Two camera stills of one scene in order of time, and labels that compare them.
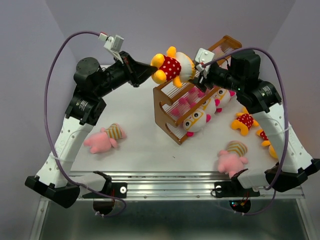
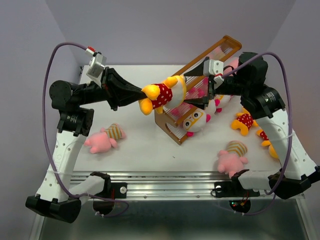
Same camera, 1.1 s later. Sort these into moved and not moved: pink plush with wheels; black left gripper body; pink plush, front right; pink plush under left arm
Moved: black left gripper body; pink plush with wheels
Not moved: pink plush under left arm; pink plush, front right
